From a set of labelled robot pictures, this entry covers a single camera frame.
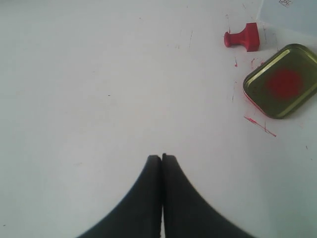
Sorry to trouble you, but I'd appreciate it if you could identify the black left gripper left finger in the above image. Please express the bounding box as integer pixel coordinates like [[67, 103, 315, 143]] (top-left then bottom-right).
[[80, 155, 162, 238]]

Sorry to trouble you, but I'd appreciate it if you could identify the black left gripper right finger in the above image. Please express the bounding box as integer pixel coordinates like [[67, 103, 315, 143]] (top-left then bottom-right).
[[162, 154, 250, 238]]

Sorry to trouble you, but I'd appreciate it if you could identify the red rubber stamp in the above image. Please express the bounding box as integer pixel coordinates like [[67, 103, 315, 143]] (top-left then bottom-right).
[[224, 22, 260, 52]]

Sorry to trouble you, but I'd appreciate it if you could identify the gold tin lid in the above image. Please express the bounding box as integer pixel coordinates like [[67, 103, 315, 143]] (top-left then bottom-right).
[[243, 44, 317, 119]]

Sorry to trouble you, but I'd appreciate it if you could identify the white paper sheet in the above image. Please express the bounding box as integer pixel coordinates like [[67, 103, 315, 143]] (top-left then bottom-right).
[[257, 0, 317, 52]]

